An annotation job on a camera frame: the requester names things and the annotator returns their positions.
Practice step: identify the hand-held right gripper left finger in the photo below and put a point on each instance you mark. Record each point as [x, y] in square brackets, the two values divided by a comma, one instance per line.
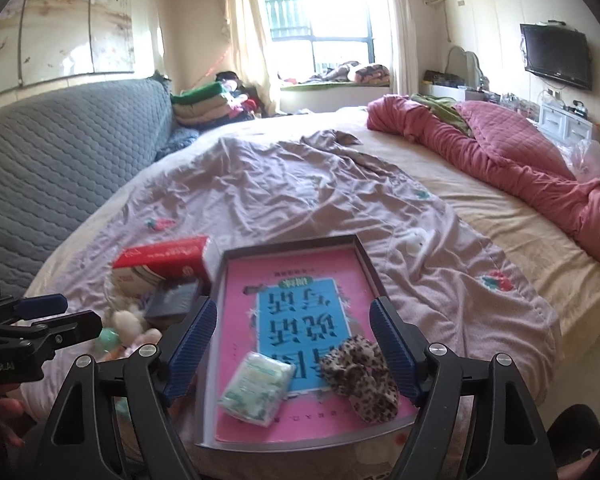
[195, 342]

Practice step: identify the white green tissue packet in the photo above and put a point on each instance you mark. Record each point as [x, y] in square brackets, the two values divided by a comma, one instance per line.
[252, 390]

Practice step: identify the mauve printed blanket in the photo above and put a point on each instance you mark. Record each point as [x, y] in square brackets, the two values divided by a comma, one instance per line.
[280, 185]

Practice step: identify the black wall television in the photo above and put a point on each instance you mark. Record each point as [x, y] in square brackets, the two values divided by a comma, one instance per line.
[555, 55]

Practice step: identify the red and white tissue box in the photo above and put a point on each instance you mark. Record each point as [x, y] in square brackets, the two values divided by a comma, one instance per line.
[160, 257]

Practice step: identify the stack of folded clothes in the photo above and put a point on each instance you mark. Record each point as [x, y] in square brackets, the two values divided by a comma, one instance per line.
[200, 100]

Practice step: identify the window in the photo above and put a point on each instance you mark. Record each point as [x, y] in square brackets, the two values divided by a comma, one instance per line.
[325, 10]

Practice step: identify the pink and blue book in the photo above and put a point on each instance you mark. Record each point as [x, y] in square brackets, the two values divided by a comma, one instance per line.
[240, 280]

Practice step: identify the dark blue box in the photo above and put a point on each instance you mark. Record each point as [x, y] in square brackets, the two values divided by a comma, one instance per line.
[172, 300]

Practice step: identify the pink quilted pillow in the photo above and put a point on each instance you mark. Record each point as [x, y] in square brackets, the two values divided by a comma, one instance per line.
[510, 135]

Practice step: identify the leopard print scrunchie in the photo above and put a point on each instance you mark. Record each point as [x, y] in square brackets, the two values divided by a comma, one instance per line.
[360, 385]

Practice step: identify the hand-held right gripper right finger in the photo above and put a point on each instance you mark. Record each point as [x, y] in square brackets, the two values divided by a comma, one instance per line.
[395, 352]

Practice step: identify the green window seat cushion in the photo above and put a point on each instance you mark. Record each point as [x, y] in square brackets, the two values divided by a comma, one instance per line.
[330, 86]

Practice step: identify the blossom wall painting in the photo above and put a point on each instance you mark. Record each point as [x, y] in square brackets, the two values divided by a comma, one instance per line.
[70, 35]

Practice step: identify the dark rounded object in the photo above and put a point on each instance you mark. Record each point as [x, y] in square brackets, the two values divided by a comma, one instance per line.
[575, 430]

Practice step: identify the clear plastic bag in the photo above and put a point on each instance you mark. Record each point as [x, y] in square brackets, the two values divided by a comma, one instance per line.
[587, 160]

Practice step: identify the grey shallow cardboard box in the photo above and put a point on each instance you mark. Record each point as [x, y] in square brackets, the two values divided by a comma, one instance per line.
[290, 249]

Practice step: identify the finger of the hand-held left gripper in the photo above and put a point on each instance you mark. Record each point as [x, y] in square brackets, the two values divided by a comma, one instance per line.
[55, 327]
[40, 305]

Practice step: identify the crumpled bedding on window seat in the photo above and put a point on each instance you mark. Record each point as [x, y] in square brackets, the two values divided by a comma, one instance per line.
[360, 72]

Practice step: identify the grey-blue quilted headboard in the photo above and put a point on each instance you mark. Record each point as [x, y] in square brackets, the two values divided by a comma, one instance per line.
[55, 160]

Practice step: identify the dark blue quilted cloth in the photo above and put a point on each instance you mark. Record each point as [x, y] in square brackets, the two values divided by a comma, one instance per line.
[180, 137]

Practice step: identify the white drawer cabinet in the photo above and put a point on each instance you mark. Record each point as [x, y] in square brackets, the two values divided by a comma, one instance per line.
[565, 122]

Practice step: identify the person's left hand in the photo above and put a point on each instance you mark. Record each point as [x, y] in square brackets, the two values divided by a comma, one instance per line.
[12, 407]

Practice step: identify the white plush toy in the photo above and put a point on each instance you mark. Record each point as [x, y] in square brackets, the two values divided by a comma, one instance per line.
[125, 322]

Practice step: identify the pink quilt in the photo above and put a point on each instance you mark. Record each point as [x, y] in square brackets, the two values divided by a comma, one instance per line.
[530, 185]

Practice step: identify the cluttered white desk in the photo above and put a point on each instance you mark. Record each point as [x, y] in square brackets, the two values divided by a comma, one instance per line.
[442, 85]

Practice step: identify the green cloth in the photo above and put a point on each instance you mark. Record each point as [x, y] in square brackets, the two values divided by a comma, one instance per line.
[445, 110]

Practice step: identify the pale green round object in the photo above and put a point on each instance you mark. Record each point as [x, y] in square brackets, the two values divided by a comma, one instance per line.
[107, 340]

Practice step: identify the cream curtain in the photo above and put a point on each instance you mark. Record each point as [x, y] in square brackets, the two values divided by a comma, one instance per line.
[245, 35]
[397, 25]

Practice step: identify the round bed with beige sheet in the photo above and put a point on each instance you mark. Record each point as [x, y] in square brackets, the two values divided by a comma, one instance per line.
[505, 230]

